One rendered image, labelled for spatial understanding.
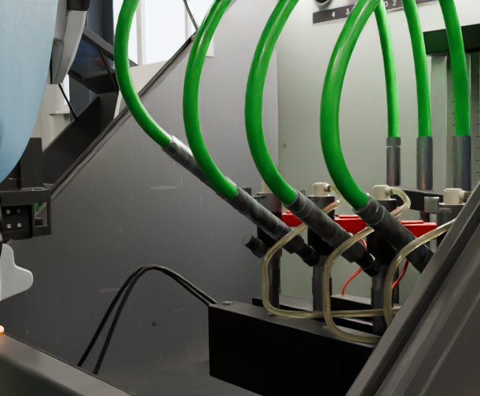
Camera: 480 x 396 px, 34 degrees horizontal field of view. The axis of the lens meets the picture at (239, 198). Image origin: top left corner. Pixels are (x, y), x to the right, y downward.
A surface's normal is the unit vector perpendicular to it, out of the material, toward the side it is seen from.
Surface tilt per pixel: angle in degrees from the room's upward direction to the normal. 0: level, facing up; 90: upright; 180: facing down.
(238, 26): 90
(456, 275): 43
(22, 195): 90
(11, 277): 93
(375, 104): 90
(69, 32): 113
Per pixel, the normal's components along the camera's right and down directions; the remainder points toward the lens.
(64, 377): -0.02, -1.00
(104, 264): 0.61, 0.04
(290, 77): -0.79, 0.06
